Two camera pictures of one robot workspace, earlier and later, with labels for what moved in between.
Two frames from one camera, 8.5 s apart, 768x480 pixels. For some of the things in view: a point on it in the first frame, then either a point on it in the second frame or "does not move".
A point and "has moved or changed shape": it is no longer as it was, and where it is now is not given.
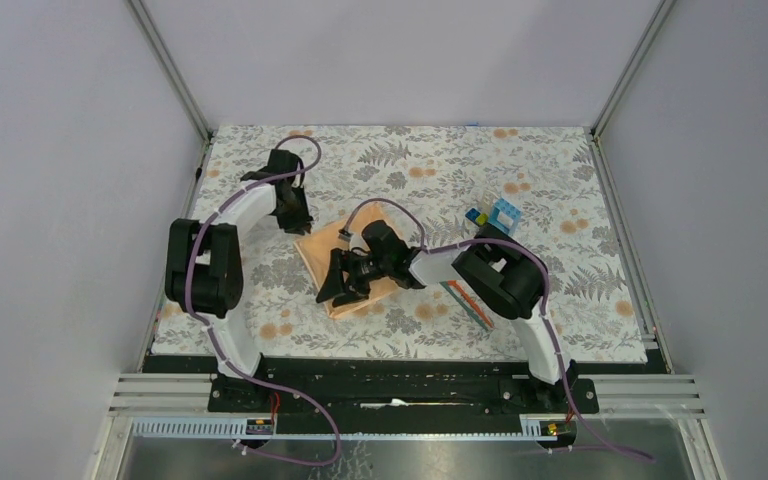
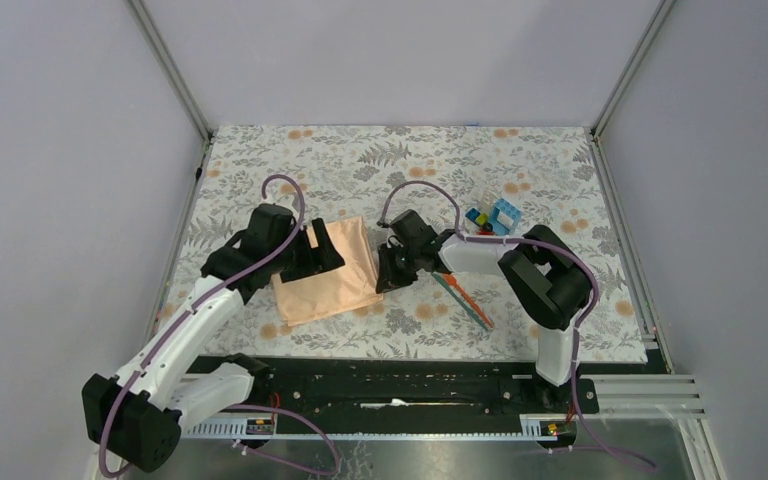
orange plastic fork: [455, 284] does not move
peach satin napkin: [318, 249] has moved or changed shape
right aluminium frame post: [663, 10] does not move
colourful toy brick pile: [498, 212] does not move
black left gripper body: [294, 214] -> [299, 259]
